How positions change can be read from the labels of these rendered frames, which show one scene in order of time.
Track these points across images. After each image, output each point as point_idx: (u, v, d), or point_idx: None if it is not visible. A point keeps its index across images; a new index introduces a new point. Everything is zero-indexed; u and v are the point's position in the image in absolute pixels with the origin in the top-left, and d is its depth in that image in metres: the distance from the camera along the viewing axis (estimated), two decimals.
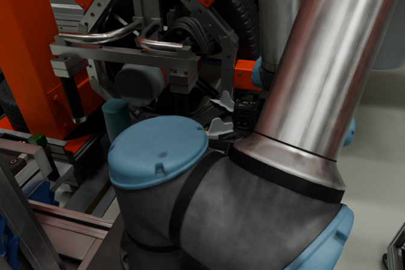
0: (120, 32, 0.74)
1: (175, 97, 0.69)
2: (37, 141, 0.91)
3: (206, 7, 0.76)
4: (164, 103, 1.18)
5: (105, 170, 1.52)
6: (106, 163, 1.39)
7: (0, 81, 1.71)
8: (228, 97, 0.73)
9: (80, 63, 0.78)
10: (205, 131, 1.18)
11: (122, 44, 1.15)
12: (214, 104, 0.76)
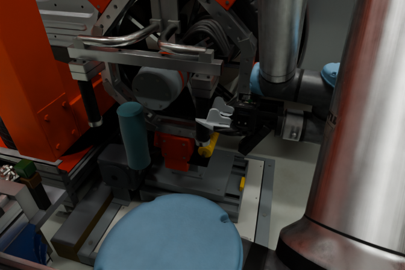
0: (139, 35, 0.73)
1: (196, 101, 0.68)
2: (25, 170, 0.81)
3: (226, 9, 0.75)
4: (176, 106, 1.16)
5: (102, 188, 1.42)
6: (104, 182, 1.29)
7: None
8: (222, 103, 0.71)
9: (97, 66, 0.77)
10: (217, 134, 1.17)
11: (134, 46, 1.13)
12: None
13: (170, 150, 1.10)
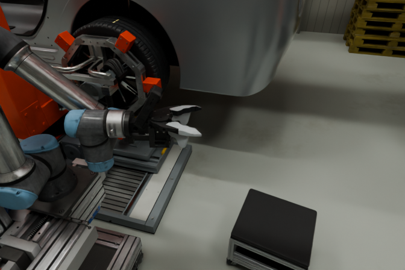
0: (81, 65, 1.53)
1: (105, 97, 1.48)
2: None
3: (123, 53, 1.55)
4: (116, 100, 1.97)
5: (67, 162, 2.15)
6: (66, 156, 2.02)
7: None
8: (182, 120, 0.79)
9: None
10: None
11: (90, 65, 1.93)
12: (195, 109, 0.78)
13: None
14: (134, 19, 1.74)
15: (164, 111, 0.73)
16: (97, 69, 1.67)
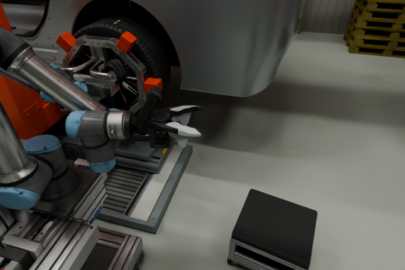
0: (82, 66, 1.54)
1: (106, 97, 1.49)
2: None
3: (125, 53, 1.56)
4: (116, 101, 1.97)
5: (69, 162, 2.15)
6: (67, 157, 2.02)
7: None
8: (182, 120, 0.79)
9: None
10: None
11: (91, 66, 1.94)
12: (196, 109, 0.78)
13: None
14: (135, 20, 1.75)
15: (164, 112, 0.73)
16: (98, 69, 1.68)
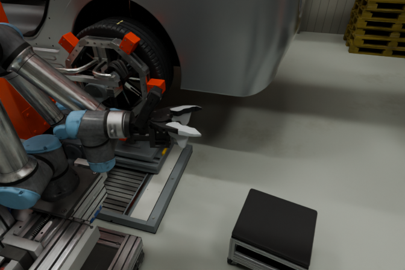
0: (85, 67, 1.53)
1: (109, 99, 1.48)
2: None
3: (128, 54, 1.55)
4: (119, 102, 1.96)
5: (69, 162, 2.15)
6: (67, 156, 2.02)
7: None
8: (182, 120, 0.79)
9: None
10: None
11: (93, 67, 1.93)
12: (196, 109, 0.78)
13: None
14: (138, 20, 1.74)
15: (164, 111, 0.73)
16: (101, 70, 1.67)
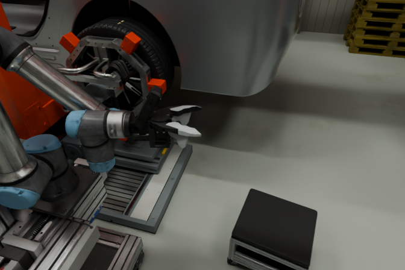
0: (85, 67, 1.52)
1: (110, 99, 1.48)
2: None
3: (129, 54, 1.55)
4: (119, 102, 1.96)
5: (69, 162, 2.15)
6: (67, 156, 2.02)
7: None
8: (182, 120, 0.79)
9: None
10: None
11: (94, 67, 1.93)
12: (195, 109, 0.78)
13: None
14: (138, 20, 1.74)
15: (164, 111, 0.73)
16: (102, 70, 1.67)
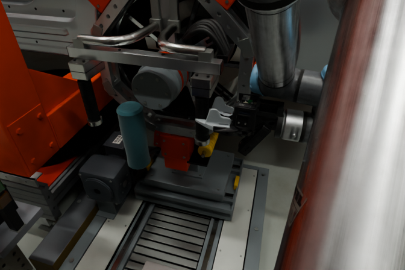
0: (138, 35, 0.73)
1: (196, 100, 0.68)
2: None
3: (226, 9, 0.75)
4: (176, 106, 1.16)
5: (87, 200, 1.36)
6: (87, 196, 1.23)
7: None
8: (222, 103, 0.71)
9: (97, 65, 0.77)
10: (217, 133, 1.16)
11: (134, 46, 1.13)
12: None
13: (170, 150, 1.10)
14: None
15: None
16: None
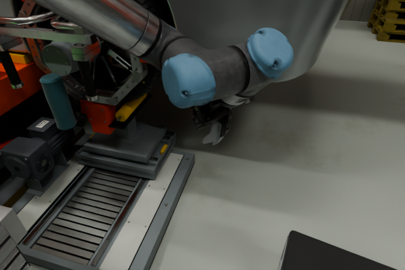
0: (41, 17, 0.98)
1: (78, 64, 0.93)
2: None
3: None
4: (102, 81, 1.41)
5: (18, 179, 1.51)
6: (11, 173, 1.37)
7: None
8: None
9: (13, 41, 1.02)
10: (135, 103, 1.41)
11: None
12: None
13: (94, 116, 1.35)
14: None
15: None
16: None
